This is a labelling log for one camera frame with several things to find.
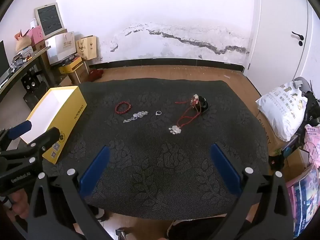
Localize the red bead bracelet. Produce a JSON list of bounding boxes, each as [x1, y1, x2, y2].
[[115, 101, 132, 114]]

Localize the dark cloth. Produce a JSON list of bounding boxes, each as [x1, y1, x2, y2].
[[303, 91, 320, 125]]

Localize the red cord pendant necklace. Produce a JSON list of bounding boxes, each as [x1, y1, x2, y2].
[[169, 97, 204, 135]]

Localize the red cloth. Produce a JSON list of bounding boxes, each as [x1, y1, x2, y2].
[[89, 69, 104, 82]]

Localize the black speakers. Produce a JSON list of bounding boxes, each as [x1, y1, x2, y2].
[[21, 73, 48, 93]]

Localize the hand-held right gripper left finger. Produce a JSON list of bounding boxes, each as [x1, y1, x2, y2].
[[25, 145, 112, 240]]

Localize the black patterned mat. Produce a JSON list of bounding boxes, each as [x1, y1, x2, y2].
[[42, 78, 270, 217]]

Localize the gold and black watch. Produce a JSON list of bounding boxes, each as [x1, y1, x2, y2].
[[191, 94, 210, 114]]

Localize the dark desk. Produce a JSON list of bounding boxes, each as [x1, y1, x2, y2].
[[0, 47, 52, 99]]

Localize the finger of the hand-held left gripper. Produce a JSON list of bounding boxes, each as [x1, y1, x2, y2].
[[0, 120, 33, 153], [0, 127, 61, 164]]

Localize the kraft paper bag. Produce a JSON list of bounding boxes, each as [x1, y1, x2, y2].
[[76, 36, 98, 61]]

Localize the grey plastic object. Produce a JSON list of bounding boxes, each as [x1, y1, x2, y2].
[[293, 77, 312, 93]]

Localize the flat yellow box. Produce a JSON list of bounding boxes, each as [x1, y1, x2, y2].
[[58, 56, 83, 74]]

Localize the person's shoe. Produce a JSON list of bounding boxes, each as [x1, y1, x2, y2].
[[96, 207, 111, 222], [115, 227, 131, 240]]

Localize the silver chain bracelet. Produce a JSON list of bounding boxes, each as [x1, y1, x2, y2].
[[123, 110, 149, 124]]

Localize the woven basket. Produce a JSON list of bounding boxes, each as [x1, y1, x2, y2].
[[15, 31, 32, 53]]

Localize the black door handle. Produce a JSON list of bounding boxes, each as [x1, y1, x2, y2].
[[291, 31, 305, 47]]

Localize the person's left hand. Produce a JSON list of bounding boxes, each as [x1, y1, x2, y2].
[[9, 189, 32, 218]]

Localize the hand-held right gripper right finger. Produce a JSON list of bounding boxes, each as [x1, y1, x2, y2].
[[209, 142, 295, 240]]

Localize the small brown cardboard box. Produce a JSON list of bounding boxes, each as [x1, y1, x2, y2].
[[32, 39, 50, 53]]

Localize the white door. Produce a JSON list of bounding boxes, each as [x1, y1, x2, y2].
[[243, 0, 320, 88]]

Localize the white shopping bag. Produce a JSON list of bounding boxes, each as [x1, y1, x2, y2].
[[45, 31, 77, 65]]

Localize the white framed board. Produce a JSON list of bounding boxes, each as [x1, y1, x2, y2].
[[34, 2, 66, 37]]

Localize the black monitor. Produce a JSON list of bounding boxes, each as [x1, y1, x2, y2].
[[0, 40, 9, 78]]

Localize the pink printed packet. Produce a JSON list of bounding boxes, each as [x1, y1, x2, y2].
[[303, 124, 320, 171]]

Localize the yellow cardboard box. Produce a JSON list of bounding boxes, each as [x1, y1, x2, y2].
[[19, 86, 87, 165]]

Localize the pink box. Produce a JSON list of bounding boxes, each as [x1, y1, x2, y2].
[[26, 26, 46, 46]]

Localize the white printed sack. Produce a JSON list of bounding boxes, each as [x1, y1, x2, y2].
[[255, 80, 309, 142]]

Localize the large cardboard box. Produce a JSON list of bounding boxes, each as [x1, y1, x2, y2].
[[256, 111, 298, 156]]

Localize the flat black box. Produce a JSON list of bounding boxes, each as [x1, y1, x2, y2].
[[51, 54, 78, 67]]

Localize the stack of magazines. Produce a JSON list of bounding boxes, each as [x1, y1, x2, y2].
[[286, 164, 320, 238]]

